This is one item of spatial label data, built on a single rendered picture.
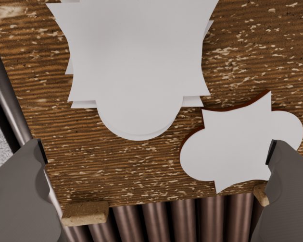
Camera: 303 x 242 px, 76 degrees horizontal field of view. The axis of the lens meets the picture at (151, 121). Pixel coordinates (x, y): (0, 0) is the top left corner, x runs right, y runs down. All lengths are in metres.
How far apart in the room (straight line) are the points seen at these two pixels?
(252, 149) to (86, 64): 0.21
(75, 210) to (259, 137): 0.26
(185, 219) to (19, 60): 0.32
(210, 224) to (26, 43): 0.37
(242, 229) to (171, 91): 0.31
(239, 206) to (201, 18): 0.30
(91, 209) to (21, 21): 0.23
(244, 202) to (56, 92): 0.32
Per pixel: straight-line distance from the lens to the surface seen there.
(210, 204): 0.36
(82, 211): 0.30
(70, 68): 0.20
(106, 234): 0.40
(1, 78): 0.28
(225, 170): 0.28
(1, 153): 0.34
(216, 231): 0.41
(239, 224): 0.41
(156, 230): 0.38
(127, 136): 0.21
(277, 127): 0.27
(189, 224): 0.38
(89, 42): 0.18
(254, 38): 0.24
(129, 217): 0.36
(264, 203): 0.32
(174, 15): 0.17
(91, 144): 0.25
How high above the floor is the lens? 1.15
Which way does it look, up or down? 66 degrees down
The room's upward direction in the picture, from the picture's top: 175 degrees clockwise
